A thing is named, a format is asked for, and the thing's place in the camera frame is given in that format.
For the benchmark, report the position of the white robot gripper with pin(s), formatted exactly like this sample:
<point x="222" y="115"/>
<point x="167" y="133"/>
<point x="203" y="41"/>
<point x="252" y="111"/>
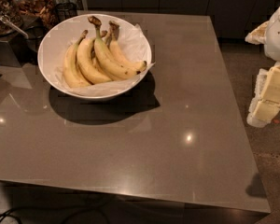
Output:
<point x="278" y="34"/>

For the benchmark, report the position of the middle hidden yellow banana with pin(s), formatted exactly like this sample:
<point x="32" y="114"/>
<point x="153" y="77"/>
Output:
<point x="99" y="66"/>

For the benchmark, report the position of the white ceramic bowl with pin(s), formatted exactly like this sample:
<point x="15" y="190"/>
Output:
<point x="56" y="42"/>

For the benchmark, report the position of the glass jar of snacks right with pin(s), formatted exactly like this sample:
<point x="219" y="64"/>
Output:
<point x="43" y="9"/>

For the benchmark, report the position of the black wire basket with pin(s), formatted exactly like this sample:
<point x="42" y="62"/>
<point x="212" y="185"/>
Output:
<point x="66" y="11"/>

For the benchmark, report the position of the metal scoop handle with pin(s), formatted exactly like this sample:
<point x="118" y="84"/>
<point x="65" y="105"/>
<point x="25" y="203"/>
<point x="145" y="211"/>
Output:
<point x="6" y="20"/>

